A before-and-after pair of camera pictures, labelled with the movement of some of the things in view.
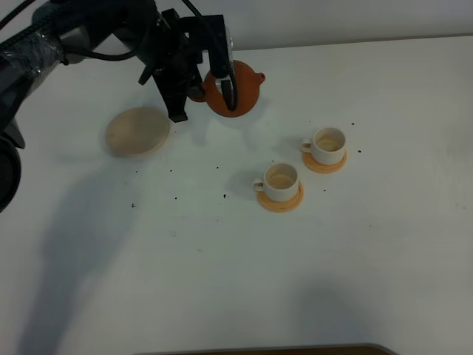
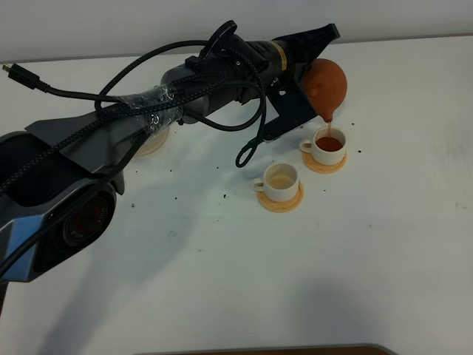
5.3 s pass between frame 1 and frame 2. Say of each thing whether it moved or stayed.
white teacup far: stayed
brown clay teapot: moved
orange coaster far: stayed
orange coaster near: stayed
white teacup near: stayed
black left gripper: moved
